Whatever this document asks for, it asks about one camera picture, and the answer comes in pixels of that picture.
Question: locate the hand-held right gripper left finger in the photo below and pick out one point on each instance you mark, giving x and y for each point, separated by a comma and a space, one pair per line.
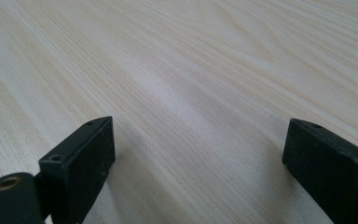
80, 168

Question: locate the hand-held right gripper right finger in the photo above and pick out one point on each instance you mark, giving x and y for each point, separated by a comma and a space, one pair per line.
332, 174

